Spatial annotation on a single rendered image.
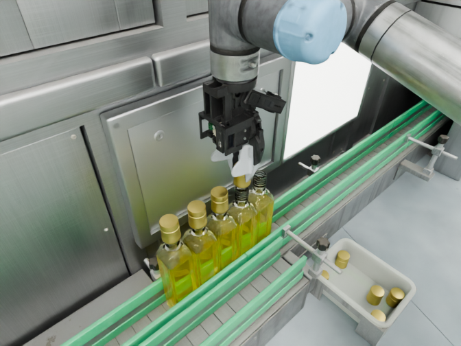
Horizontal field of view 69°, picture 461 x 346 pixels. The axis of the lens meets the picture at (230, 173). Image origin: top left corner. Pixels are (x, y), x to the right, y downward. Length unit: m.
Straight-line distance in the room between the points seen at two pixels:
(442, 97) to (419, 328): 0.71
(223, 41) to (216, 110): 0.11
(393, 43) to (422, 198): 1.00
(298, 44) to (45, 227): 0.54
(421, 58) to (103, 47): 0.44
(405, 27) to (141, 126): 0.43
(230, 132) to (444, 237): 0.93
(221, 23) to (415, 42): 0.24
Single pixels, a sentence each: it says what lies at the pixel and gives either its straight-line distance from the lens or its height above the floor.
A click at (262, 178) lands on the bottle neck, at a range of 0.71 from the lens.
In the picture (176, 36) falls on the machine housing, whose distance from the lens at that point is 0.65.
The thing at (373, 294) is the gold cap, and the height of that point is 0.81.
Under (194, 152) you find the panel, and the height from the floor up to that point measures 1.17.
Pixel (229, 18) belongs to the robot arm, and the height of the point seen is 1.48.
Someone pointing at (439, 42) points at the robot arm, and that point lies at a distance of 0.48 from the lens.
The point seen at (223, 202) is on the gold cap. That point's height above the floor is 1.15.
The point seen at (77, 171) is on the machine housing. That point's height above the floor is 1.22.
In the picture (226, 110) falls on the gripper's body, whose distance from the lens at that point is 0.53.
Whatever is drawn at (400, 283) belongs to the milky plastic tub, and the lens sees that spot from 1.02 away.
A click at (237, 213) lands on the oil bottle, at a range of 0.71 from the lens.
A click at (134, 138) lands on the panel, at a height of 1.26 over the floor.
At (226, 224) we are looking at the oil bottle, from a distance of 0.69.
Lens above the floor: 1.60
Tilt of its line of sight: 39 degrees down
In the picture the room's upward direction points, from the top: straight up
